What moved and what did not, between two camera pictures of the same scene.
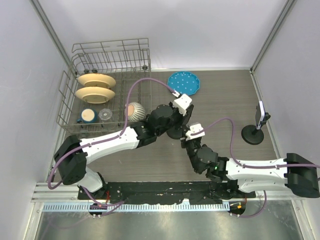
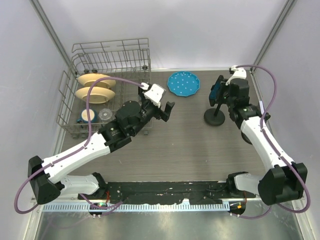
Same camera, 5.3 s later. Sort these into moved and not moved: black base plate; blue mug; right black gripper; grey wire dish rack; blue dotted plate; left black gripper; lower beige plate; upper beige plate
Moved: left black gripper; right black gripper
Not moved: upper beige plate; blue dotted plate; blue mug; grey wire dish rack; black base plate; lower beige plate
